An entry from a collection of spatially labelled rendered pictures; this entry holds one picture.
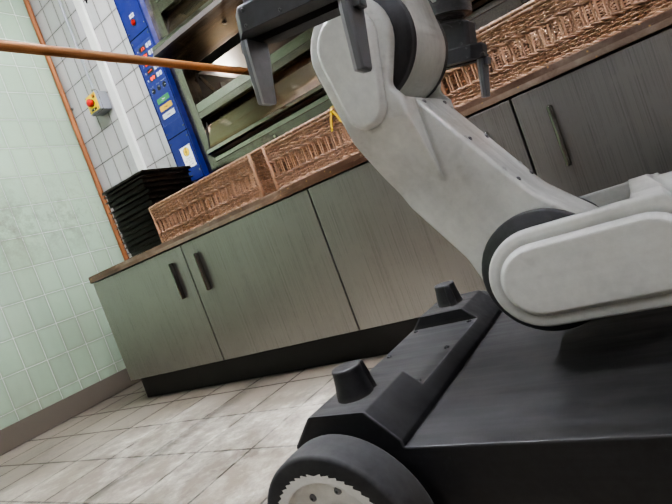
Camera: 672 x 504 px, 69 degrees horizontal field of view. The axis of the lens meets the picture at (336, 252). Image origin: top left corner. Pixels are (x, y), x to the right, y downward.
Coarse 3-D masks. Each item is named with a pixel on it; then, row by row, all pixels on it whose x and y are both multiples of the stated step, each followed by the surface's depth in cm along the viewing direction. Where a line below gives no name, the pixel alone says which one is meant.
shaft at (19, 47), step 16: (0, 48) 132; (16, 48) 135; (32, 48) 138; (48, 48) 142; (64, 48) 146; (144, 64) 171; (160, 64) 176; (176, 64) 182; (192, 64) 188; (208, 64) 196
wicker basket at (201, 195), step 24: (240, 168) 161; (264, 168) 163; (192, 192) 174; (216, 192) 219; (240, 192) 164; (264, 192) 160; (168, 216) 194; (192, 216) 178; (216, 216) 171; (168, 240) 186
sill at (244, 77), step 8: (304, 32) 193; (312, 32) 192; (296, 40) 196; (304, 40) 194; (280, 48) 200; (288, 48) 198; (296, 48) 197; (272, 56) 203; (280, 56) 201; (248, 72) 211; (232, 80) 216; (240, 80) 214; (224, 88) 219; (232, 88) 217; (208, 96) 225; (216, 96) 222; (200, 104) 228; (208, 104) 226
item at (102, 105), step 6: (96, 90) 254; (90, 96) 255; (96, 96) 253; (102, 96) 256; (96, 102) 254; (102, 102) 255; (108, 102) 258; (90, 108) 257; (96, 108) 255; (102, 108) 254; (108, 108) 257; (96, 114) 259; (102, 114) 262
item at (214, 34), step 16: (224, 0) 192; (240, 0) 194; (208, 16) 199; (224, 16) 201; (176, 32) 207; (192, 32) 206; (208, 32) 209; (224, 32) 212; (160, 48) 213; (176, 48) 214; (192, 48) 217; (208, 48) 220
